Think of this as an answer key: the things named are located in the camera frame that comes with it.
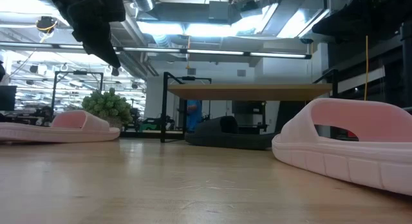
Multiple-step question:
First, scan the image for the person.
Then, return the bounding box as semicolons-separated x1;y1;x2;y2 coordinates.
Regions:
186;100;203;133

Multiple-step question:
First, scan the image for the black background frame rig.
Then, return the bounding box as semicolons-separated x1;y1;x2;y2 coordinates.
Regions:
51;70;104;114

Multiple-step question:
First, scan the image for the black monitor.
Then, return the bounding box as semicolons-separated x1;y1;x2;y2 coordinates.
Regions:
0;85;17;111

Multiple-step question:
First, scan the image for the pink foam slide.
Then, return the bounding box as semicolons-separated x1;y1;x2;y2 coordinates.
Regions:
0;109;121;144
272;98;412;196

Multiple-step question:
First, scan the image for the long ceiling light bar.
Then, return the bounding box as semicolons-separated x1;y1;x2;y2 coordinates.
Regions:
0;41;312;60

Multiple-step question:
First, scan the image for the black yellow cable reel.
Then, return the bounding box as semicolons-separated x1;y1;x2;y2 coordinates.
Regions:
35;16;59;35

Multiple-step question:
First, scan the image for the black table edge rail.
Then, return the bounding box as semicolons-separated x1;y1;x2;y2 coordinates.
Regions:
120;130;187;140

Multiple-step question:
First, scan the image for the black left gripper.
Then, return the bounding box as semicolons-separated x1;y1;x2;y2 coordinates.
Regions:
48;0;126;69

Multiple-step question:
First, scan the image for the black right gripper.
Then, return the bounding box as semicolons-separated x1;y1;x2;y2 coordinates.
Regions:
311;0;412;44

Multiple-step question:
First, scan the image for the silver round ventilation duct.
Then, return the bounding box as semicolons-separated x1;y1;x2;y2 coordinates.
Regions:
131;0;156;12

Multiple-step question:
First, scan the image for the black equipment cart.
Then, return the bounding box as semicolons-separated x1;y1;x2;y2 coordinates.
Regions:
231;100;268;127

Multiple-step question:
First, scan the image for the wooden shelf with black legs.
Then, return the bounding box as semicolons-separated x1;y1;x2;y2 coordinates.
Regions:
160;69;339;144

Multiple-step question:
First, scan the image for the black foam slide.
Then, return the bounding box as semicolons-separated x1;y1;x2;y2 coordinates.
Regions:
185;115;278;151

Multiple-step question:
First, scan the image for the green succulent in patterned pot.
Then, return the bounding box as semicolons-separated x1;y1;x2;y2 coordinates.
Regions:
81;88;133;131

